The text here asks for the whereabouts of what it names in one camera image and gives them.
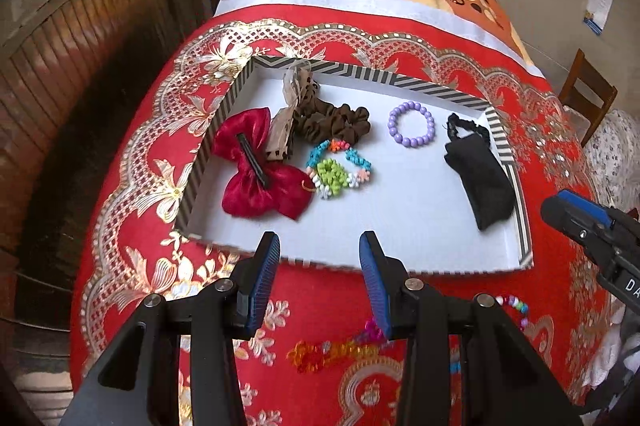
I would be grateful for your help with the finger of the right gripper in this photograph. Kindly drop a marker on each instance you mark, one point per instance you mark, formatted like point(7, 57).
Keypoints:
point(575, 216)

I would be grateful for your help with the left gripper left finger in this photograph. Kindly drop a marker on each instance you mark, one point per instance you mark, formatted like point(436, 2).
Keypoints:
point(136, 379)

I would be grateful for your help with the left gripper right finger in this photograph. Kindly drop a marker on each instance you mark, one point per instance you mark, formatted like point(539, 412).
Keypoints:
point(503, 379)

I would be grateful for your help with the red satin hair bow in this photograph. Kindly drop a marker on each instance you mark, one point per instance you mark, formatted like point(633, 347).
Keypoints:
point(259, 186)

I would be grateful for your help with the floral fabric bundle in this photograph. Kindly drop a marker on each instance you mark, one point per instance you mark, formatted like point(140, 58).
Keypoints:
point(612, 155)

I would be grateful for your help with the wooden chair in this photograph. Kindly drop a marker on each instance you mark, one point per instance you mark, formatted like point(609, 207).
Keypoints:
point(588, 95)

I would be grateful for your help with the pink purple bead charm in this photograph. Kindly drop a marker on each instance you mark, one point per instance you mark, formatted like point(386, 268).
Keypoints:
point(371, 334)

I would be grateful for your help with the striped white cardboard tray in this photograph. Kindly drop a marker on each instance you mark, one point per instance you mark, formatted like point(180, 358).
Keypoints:
point(414, 202)

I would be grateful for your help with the brown scrunchie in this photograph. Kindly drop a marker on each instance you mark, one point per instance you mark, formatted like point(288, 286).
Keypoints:
point(317, 121)

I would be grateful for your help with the leopard print hair bow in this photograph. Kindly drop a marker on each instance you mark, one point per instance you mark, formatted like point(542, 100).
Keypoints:
point(298, 87)

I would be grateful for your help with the wooden slatted door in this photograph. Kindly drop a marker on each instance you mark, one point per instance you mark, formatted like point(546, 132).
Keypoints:
point(52, 51)

